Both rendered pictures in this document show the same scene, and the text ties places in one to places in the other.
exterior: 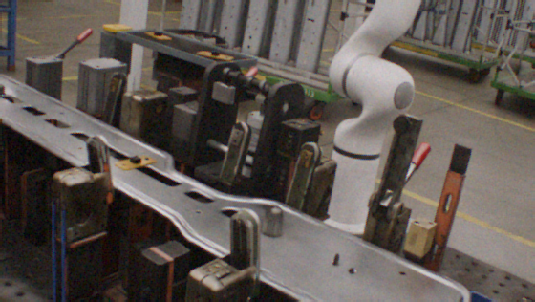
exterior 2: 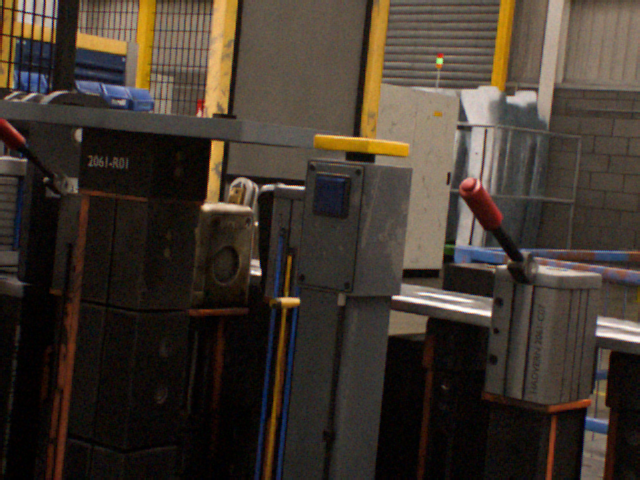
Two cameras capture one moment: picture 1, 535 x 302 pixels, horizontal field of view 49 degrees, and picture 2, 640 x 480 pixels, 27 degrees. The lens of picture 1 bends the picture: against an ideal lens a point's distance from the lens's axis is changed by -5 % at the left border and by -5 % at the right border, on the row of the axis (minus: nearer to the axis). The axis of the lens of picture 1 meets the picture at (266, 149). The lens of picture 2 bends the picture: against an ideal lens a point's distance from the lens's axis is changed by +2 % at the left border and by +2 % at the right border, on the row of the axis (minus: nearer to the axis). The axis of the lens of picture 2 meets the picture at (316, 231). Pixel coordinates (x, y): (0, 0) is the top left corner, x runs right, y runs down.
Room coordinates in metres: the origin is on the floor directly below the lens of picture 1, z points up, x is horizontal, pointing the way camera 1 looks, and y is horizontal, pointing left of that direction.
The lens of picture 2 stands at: (2.79, 0.48, 1.14)
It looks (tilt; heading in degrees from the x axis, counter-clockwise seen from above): 3 degrees down; 183
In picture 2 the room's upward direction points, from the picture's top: 6 degrees clockwise
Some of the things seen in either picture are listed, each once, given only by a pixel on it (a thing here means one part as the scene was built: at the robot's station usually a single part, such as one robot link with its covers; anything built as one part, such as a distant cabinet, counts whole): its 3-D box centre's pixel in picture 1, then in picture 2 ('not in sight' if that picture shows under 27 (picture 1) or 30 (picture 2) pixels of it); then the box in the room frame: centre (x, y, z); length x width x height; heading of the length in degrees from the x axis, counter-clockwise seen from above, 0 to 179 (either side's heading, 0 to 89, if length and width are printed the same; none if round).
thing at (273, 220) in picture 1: (272, 223); not in sight; (0.91, -0.03, 1.02); 0.03 x 0.03 x 0.07
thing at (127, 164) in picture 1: (136, 161); not in sight; (1.10, 0.25, 1.01); 0.08 x 0.04 x 0.01; 145
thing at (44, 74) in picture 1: (42, 120); (529, 465); (1.58, 0.64, 0.88); 0.11 x 0.10 x 0.36; 145
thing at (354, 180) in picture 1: (351, 184); not in sight; (1.45, -0.22, 0.89); 0.19 x 0.19 x 0.18
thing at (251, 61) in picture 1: (182, 47); (148, 124); (1.51, 0.24, 1.16); 0.37 x 0.14 x 0.02; 55
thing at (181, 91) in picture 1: (176, 170); not in sight; (1.33, 0.20, 0.90); 0.05 x 0.05 x 0.40; 55
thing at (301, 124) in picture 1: (285, 219); not in sight; (1.15, -0.06, 0.91); 0.07 x 0.05 x 0.42; 145
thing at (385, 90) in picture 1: (374, 108); not in sight; (1.42, -0.24, 1.10); 0.19 x 0.12 x 0.24; 37
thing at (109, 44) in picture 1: (112, 108); (334, 415); (1.66, 0.46, 0.92); 0.08 x 0.08 x 0.44; 55
